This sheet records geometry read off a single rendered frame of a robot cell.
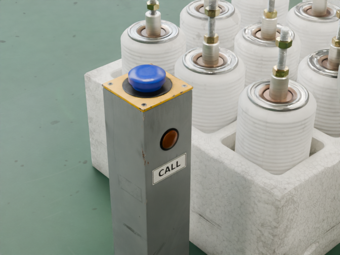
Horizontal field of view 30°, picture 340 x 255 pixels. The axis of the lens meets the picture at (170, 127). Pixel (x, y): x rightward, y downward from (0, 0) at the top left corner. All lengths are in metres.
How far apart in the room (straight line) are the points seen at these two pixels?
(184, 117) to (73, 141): 0.48
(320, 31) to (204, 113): 0.24
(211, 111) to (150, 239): 0.20
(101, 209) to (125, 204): 0.25
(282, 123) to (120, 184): 0.20
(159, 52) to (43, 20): 0.74
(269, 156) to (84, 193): 0.36
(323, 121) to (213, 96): 0.15
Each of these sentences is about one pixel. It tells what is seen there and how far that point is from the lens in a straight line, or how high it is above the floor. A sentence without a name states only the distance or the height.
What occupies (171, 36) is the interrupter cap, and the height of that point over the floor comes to 0.25.
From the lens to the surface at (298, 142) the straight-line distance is 0.79.
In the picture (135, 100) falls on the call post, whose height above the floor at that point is 0.31.
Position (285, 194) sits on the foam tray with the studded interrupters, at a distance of 0.75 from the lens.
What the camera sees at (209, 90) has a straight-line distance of 0.83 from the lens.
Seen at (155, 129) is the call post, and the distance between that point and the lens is 0.66.
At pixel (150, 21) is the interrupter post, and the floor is 0.27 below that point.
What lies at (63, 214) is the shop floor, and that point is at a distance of 1.00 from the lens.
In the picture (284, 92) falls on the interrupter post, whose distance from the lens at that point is 0.78.
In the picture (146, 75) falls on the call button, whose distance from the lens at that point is 0.67.
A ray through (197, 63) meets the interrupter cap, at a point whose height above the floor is 0.25.
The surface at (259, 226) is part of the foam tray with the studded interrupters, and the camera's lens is 0.80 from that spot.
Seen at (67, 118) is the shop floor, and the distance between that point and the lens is 1.21.
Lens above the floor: 0.66
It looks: 34 degrees down
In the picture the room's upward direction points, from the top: straight up
